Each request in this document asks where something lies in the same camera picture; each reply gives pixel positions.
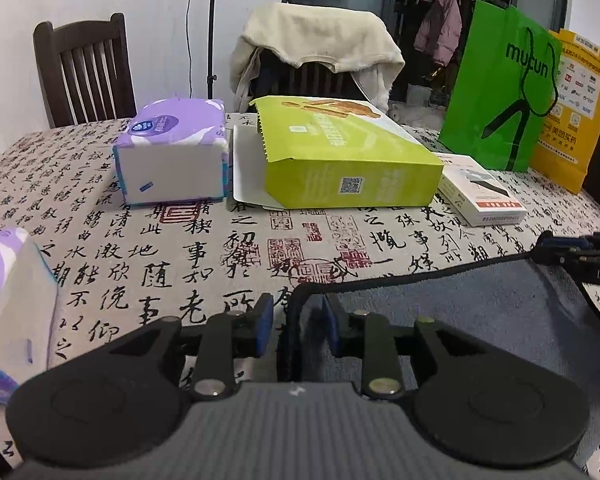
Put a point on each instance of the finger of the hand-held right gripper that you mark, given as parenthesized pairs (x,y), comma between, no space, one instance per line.
(555,257)
(562,242)

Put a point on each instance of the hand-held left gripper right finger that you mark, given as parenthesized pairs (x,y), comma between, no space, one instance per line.
(334,327)

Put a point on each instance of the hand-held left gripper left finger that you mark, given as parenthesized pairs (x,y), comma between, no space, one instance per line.
(264,321)

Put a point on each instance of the grey towel with black edge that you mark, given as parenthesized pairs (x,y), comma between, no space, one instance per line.
(480,295)

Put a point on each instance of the small white box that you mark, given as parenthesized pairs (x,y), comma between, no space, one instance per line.
(480,190)

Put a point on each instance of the calligraphy print tablecloth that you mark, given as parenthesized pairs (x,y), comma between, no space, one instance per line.
(180,260)

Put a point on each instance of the yellow paper bag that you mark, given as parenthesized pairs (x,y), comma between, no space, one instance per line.
(575,110)

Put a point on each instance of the white flat cardboard sheet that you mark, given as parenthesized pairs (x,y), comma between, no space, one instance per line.
(247,170)

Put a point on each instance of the green paper bag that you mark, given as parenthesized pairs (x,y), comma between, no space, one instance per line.
(505,90)

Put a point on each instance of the yellow-green cardboard box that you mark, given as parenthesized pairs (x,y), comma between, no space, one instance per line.
(345,150)

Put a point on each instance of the purple tissue pack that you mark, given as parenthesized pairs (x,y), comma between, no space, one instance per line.
(172,152)
(10,310)

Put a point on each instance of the dark chair under garment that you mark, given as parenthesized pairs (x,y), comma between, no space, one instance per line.
(305,80)

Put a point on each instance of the pink hanging jacket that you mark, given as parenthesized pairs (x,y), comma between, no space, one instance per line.
(437,27)

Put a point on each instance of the cream fleece garment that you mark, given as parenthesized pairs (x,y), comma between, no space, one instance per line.
(315,35)

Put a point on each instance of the black stand pole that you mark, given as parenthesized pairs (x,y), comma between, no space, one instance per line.
(211,30)

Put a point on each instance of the dark wooden chair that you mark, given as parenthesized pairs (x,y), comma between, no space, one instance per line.
(85,75)

